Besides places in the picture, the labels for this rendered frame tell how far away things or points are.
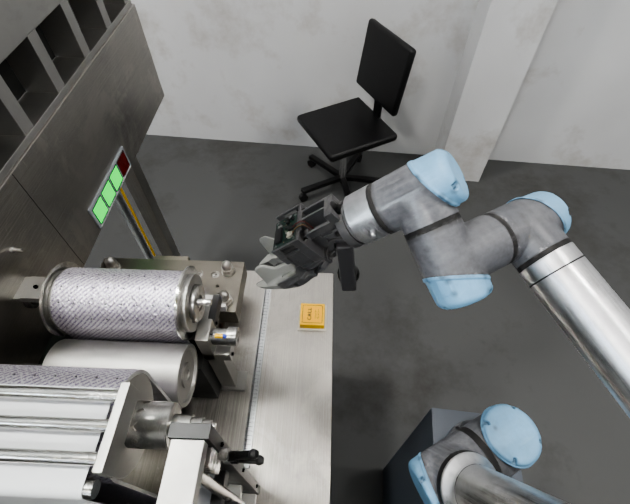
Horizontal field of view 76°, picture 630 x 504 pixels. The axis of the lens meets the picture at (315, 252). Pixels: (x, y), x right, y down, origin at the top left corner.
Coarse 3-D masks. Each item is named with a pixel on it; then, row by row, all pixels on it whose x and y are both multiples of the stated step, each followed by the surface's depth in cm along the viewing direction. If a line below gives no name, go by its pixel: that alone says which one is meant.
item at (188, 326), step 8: (192, 280) 78; (200, 280) 83; (184, 288) 75; (48, 296) 75; (184, 296) 75; (48, 304) 75; (184, 304) 74; (184, 312) 74; (184, 320) 75; (184, 328) 76; (192, 328) 79
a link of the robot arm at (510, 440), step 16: (480, 416) 82; (496, 416) 79; (512, 416) 79; (528, 416) 80; (464, 432) 80; (480, 432) 78; (496, 432) 77; (512, 432) 77; (528, 432) 77; (496, 448) 75; (512, 448) 75; (528, 448) 75; (496, 464) 75; (512, 464) 74; (528, 464) 74
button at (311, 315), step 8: (304, 304) 117; (312, 304) 117; (320, 304) 117; (304, 312) 116; (312, 312) 116; (320, 312) 116; (304, 320) 114; (312, 320) 114; (320, 320) 114; (320, 328) 115
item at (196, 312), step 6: (192, 288) 78; (198, 288) 79; (192, 294) 77; (198, 294) 79; (204, 294) 83; (192, 300) 76; (192, 306) 76; (198, 306) 79; (204, 306) 83; (192, 312) 77; (198, 312) 79; (192, 318) 77; (198, 318) 79
